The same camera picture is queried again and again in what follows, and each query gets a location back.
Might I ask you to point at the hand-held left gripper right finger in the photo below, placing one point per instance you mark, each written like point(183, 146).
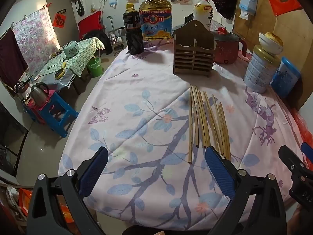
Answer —
point(217, 169)

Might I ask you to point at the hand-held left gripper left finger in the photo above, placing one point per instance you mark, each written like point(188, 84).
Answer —
point(93, 171)

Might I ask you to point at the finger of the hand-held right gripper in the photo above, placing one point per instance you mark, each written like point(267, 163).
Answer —
point(291, 160)
point(307, 149)

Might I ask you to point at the bunch of wooden chopsticks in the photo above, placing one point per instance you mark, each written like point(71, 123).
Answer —
point(204, 124)

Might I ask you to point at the wooden chopstick holder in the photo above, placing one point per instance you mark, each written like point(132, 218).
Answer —
point(194, 53)

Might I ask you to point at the person's right hand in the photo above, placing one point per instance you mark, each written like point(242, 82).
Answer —
point(297, 216)

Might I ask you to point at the blue plastic stool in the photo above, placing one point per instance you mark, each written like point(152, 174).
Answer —
point(58, 117)

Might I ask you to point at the pink floral tablecloth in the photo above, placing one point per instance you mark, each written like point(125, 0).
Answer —
point(146, 127)

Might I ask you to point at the blue lidded canister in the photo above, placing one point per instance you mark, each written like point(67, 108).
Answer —
point(285, 78)

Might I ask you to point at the orange box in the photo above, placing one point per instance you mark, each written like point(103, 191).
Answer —
point(24, 200)

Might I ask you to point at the milk powder tin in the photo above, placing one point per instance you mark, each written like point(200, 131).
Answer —
point(259, 71)

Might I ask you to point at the steel kettle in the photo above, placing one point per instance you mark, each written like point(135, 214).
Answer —
point(39, 94)

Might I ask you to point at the grey fringed cloth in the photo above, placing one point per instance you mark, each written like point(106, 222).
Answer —
point(52, 82)

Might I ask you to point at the green bucket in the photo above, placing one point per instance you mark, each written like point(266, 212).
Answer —
point(95, 68)

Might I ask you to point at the small yellow pan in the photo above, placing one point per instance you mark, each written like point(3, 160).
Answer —
point(60, 73)

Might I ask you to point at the dark teapot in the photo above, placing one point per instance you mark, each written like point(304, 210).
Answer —
point(20, 87)

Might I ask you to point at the white bowl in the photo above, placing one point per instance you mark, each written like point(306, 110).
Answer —
point(267, 45)

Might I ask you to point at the red electric pot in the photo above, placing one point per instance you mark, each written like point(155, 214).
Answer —
point(225, 51)

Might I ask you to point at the green checked table cover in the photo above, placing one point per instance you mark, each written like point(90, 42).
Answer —
point(83, 51)

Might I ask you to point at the mint green rice cooker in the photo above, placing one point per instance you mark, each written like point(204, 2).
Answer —
point(71, 50)

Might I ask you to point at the small wooden chair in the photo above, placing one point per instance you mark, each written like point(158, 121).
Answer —
point(118, 46)

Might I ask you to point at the black clothing pile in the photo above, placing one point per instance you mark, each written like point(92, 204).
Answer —
point(97, 38)

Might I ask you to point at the white cup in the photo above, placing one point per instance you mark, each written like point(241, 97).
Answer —
point(118, 39)

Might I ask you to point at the dark soy sauce bottle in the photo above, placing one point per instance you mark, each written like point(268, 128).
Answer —
point(133, 41)

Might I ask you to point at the maroon hanging cloth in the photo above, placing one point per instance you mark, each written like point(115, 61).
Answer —
point(12, 58)

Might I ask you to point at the pink floral hanging sheet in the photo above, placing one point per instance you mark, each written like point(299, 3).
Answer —
point(34, 36)

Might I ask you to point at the red cloth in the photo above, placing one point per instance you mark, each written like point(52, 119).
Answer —
point(89, 24)

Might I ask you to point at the grey cane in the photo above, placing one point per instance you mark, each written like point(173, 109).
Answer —
point(111, 20)

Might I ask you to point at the red paper door decoration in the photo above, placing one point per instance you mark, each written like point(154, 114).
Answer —
point(59, 20)

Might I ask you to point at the white bottle with red cap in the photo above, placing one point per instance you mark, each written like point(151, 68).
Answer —
point(201, 14)

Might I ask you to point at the large cooking oil bottle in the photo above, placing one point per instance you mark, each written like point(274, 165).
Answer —
point(155, 22)

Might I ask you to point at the blue hanging tissue bag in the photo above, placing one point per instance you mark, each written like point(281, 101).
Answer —
point(248, 0)

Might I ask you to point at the small black door sign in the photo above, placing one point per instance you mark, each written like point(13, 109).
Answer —
point(61, 11)

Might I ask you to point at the black racket bag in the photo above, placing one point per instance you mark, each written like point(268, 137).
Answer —
point(80, 8)

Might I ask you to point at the tiny clear hanging bag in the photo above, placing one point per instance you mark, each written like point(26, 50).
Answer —
point(93, 7)

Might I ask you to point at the grey door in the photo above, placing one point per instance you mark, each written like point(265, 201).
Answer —
point(66, 5)

